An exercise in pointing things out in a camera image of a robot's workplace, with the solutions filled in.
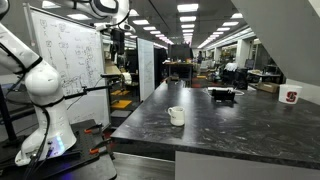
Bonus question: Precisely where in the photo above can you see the narrow white panel board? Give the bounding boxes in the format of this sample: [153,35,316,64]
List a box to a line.
[137,38,155,101]

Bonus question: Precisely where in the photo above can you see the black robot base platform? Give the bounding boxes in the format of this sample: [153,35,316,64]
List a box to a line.
[0,119,118,180]

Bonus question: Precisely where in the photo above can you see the cardboard box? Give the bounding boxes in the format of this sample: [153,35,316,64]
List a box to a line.
[257,82,279,93]

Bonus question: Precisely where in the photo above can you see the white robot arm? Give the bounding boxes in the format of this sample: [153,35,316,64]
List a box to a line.
[0,0,132,167]

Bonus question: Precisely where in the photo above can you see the black device on table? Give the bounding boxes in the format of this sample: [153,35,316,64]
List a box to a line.
[212,89,235,101]

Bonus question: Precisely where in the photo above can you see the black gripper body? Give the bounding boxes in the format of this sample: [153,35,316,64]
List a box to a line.
[110,29,125,61]

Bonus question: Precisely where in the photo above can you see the white bucket red logo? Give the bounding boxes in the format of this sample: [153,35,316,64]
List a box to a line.
[278,84,302,104]

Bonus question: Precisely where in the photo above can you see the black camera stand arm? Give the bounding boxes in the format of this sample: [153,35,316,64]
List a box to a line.
[65,74,120,100]

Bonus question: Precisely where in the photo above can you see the white ceramic mug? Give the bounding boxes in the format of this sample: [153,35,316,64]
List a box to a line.
[167,106,185,126]

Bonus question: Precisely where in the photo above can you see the large whiteboard with drawings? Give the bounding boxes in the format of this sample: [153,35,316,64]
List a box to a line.
[24,4,110,127]

